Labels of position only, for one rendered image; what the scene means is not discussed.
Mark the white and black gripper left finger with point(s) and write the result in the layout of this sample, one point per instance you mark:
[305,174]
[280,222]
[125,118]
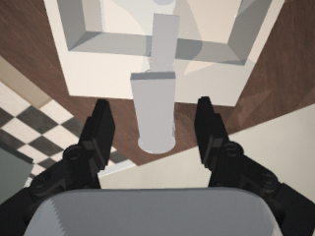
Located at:
[79,162]

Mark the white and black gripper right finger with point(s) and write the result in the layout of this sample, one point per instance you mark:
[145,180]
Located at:
[294,213]

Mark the white mixer tap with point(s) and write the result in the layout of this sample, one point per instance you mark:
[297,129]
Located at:
[154,91]

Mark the white square sink basin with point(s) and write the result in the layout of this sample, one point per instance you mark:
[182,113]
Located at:
[101,42]

